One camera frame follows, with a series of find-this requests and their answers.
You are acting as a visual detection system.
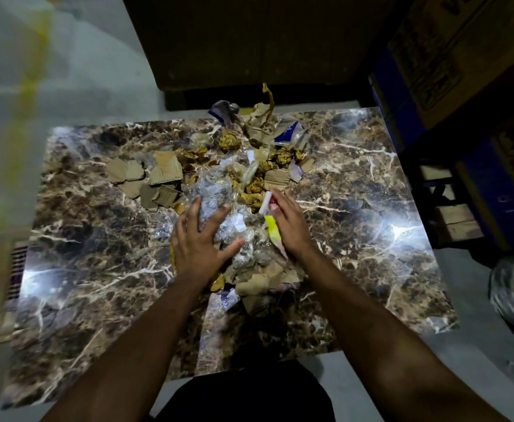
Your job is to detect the person's right hand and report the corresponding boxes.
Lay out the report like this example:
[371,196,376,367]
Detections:
[269,188,317,260]

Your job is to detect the person's left hand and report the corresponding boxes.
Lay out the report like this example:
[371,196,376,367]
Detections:
[170,196,245,288]

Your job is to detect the clear bubble wrap sheet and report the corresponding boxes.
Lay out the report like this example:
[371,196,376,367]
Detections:
[156,169,275,271]

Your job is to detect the pile of cardboard and paper scraps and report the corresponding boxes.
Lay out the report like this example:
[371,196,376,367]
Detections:
[105,83,317,317]

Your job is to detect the blue foil wrapper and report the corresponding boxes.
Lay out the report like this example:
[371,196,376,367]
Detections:
[273,120,304,145]

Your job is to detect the checked cloth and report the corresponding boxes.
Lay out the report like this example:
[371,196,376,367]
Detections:
[6,243,29,304]

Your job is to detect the person's left forearm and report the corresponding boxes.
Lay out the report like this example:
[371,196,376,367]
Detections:
[41,272,222,422]

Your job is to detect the person's right forearm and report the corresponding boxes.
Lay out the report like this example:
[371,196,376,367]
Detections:
[299,246,511,422]

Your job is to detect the marble pattern table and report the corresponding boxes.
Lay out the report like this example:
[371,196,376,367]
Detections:
[0,107,460,409]

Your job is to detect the person's dark clothing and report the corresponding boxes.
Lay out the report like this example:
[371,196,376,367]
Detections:
[156,362,337,422]

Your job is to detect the wooden pallet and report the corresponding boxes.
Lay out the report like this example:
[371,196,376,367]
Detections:
[419,164,486,247]

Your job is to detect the large dark cardboard box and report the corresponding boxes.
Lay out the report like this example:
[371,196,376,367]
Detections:
[120,0,398,91]

